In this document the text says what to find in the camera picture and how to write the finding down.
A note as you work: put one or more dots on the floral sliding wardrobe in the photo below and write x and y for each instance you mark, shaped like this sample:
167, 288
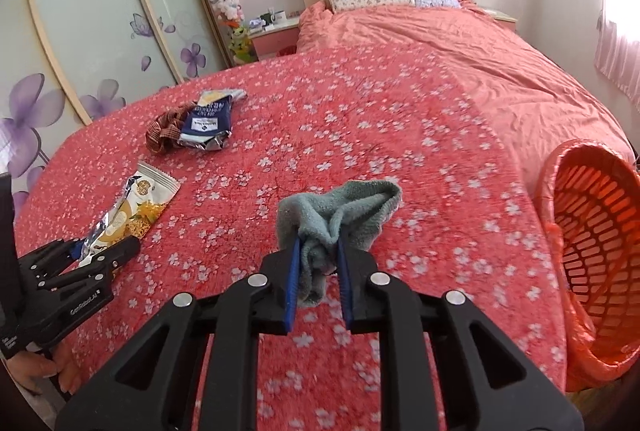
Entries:
90, 11

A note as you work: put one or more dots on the plush toy display tube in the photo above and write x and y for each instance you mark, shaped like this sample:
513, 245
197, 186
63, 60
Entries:
227, 6

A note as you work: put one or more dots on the pale green cloth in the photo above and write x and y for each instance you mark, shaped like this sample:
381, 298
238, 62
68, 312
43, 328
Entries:
232, 93

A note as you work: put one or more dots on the orange plastic laundry basket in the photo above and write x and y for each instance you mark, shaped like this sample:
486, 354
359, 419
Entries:
582, 341

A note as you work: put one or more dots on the pink curtain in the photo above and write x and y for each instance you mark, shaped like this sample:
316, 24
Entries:
620, 56

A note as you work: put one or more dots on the brown knitted sock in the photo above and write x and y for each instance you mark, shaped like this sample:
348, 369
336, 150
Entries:
165, 131

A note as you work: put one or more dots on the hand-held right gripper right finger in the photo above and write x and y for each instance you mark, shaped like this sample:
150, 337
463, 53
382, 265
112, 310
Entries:
346, 281

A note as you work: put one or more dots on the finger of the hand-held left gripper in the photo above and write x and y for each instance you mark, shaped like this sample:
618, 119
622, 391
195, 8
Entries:
55, 253
85, 278

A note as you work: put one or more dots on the person's left hand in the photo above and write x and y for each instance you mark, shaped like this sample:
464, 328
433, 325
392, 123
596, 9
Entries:
30, 368

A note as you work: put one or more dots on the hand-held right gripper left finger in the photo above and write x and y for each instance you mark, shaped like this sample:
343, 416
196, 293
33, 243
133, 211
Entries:
292, 281

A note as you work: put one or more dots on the red floral blanket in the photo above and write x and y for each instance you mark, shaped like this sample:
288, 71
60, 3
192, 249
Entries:
400, 136

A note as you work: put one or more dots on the salmon duvet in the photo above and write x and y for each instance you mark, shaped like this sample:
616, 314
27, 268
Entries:
475, 61

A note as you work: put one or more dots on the white mug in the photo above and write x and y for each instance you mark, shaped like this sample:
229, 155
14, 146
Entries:
279, 16

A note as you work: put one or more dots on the navy blue snack packet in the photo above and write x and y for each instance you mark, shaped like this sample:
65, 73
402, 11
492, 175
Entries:
207, 123

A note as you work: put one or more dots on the yellow snack packet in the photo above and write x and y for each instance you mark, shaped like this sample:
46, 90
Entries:
135, 206

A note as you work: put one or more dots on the grey-green towel cloth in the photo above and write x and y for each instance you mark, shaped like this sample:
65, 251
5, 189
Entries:
350, 211

